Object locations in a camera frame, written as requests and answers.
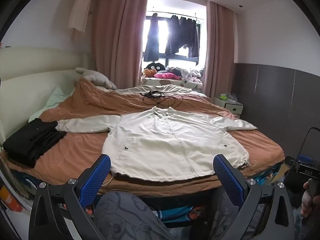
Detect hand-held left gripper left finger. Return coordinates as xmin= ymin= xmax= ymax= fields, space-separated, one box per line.
xmin=29 ymin=154 xmax=112 ymax=240

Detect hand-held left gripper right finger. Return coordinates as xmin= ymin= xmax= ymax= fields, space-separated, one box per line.
xmin=213 ymin=154 xmax=295 ymax=240

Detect white jacket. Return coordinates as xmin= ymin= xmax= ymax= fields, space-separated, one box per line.
xmin=57 ymin=106 xmax=258 ymax=182

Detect black folded clothes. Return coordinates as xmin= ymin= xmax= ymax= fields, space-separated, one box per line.
xmin=2 ymin=118 xmax=67 ymax=168

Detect dark hanging clothes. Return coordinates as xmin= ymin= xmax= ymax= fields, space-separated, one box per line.
xmin=164 ymin=14 xmax=200 ymax=58

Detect person's right hand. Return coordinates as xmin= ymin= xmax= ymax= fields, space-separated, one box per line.
xmin=301 ymin=181 xmax=320 ymax=220

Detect person's right leg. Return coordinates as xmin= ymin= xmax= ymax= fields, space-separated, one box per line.
xmin=210 ymin=185 xmax=250 ymax=240

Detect person's leg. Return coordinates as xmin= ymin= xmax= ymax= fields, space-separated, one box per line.
xmin=94 ymin=191 xmax=180 ymax=240
xmin=210 ymin=185 xmax=250 ymax=240

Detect brown blanket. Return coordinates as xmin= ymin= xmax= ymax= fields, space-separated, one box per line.
xmin=5 ymin=77 xmax=285 ymax=198

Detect person's left leg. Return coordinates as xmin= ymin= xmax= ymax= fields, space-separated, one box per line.
xmin=94 ymin=191 xmax=180 ymax=240

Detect white nightstand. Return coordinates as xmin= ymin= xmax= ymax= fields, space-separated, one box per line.
xmin=214 ymin=95 xmax=243 ymax=117

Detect orange box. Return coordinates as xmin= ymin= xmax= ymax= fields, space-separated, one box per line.
xmin=0 ymin=185 xmax=25 ymax=213

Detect light green pillow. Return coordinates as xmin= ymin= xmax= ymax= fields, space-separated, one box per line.
xmin=28 ymin=87 xmax=75 ymax=123

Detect grey plush toy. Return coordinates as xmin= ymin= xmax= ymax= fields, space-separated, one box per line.
xmin=75 ymin=67 xmax=117 ymax=90

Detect cream padded headboard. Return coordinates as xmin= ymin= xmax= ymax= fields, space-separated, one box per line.
xmin=0 ymin=47 xmax=90 ymax=140

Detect patterned window seat cushion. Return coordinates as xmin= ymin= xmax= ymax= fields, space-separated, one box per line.
xmin=141 ymin=77 xmax=203 ymax=88

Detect pink plush toy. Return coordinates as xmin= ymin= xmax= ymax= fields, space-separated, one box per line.
xmin=154 ymin=72 xmax=181 ymax=80

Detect pink curtain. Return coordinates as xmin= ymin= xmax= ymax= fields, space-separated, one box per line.
xmin=202 ymin=0 xmax=237 ymax=98
xmin=90 ymin=0 xmax=150 ymax=88

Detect black plush toy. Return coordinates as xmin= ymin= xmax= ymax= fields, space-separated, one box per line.
xmin=146 ymin=60 xmax=166 ymax=71

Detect dark hanging coat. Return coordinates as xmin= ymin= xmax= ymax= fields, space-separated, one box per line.
xmin=143 ymin=13 xmax=160 ymax=62

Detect window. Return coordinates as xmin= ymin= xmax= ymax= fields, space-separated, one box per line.
xmin=144 ymin=0 xmax=207 ymax=68

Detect beige hanging cloth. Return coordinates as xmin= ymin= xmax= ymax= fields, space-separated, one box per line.
xmin=68 ymin=0 xmax=93 ymax=40

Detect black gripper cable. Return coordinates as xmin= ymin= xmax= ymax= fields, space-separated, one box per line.
xmin=299 ymin=127 xmax=320 ymax=160

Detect clothes rail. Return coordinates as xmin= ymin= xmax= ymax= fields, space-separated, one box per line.
xmin=146 ymin=10 xmax=202 ymax=20

